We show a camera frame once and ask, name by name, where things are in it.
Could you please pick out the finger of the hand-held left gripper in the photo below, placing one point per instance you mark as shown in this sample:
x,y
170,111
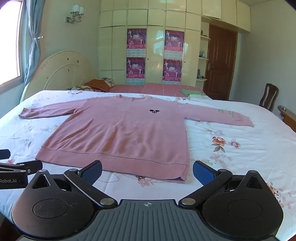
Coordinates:
x,y
4,154
32,165

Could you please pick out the wall lamp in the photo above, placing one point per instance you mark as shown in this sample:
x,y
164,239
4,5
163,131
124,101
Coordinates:
x,y
75,14

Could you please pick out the purple calendar poster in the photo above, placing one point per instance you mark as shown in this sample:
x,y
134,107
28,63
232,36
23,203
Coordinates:
x,y
136,69
172,69
174,40
137,38

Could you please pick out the pink striped bed cover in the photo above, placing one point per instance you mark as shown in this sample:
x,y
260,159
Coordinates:
x,y
150,89

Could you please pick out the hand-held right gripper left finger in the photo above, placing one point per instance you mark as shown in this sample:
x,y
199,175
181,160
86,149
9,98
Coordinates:
x,y
91,172

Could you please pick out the curtain tieback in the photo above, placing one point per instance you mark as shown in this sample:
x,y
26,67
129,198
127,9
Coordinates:
x,y
38,37

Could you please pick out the pink sweater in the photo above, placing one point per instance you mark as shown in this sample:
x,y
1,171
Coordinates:
x,y
120,129

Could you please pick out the brown wooden door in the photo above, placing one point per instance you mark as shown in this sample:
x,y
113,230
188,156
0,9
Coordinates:
x,y
220,62

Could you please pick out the floral white bed sheet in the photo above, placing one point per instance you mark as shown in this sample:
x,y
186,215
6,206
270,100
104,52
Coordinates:
x,y
231,162

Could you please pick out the cream wardrobe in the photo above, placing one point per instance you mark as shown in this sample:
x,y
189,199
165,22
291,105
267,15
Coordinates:
x,y
155,14

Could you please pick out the green folded cloth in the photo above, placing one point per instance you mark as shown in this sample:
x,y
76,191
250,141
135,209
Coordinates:
x,y
192,91

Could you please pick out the wooden furniture piece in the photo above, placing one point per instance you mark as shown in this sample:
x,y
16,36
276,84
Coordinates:
x,y
289,118

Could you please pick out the cream corner shelf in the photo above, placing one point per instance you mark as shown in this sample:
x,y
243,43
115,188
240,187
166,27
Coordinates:
x,y
204,59

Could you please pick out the orange brown pillow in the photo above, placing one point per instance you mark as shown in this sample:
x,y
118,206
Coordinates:
x,y
98,85

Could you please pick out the floral patterned pillow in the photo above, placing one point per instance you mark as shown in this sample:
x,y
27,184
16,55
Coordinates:
x,y
79,88

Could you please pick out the cream round headboard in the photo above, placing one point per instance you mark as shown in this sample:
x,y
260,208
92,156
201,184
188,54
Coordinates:
x,y
60,69

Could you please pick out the window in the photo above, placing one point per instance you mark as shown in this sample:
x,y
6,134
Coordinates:
x,y
10,41

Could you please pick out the blue curtain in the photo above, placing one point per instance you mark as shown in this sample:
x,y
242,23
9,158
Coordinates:
x,y
32,51

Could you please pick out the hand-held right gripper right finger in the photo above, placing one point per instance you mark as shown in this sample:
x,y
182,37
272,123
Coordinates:
x,y
203,172

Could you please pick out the dark wooden chair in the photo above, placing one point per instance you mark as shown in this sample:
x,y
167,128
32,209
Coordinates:
x,y
269,95

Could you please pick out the patterned pillow with tassels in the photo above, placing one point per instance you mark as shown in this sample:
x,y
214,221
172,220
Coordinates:
x,y
107,81

